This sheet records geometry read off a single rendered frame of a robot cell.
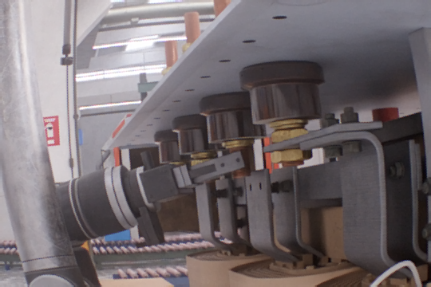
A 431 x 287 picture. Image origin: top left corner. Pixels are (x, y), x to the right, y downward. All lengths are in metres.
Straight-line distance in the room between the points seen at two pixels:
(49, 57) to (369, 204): 11.00
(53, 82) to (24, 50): 10.42
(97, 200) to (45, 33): 10.60
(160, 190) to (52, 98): 10.40
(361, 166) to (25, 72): 0.58
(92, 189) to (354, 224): 0.54
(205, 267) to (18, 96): 0.61
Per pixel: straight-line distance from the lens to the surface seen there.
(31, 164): 1.09
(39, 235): 1.07
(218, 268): 1.49
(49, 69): 11.61
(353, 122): 0.73
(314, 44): 0.80
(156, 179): 1.16
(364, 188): 0.76
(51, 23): 11.79
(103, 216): 1.20
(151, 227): 1.20
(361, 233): 0.78
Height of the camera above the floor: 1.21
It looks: 4 degrees up
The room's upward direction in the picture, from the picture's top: 6 degrees counter-clockwise
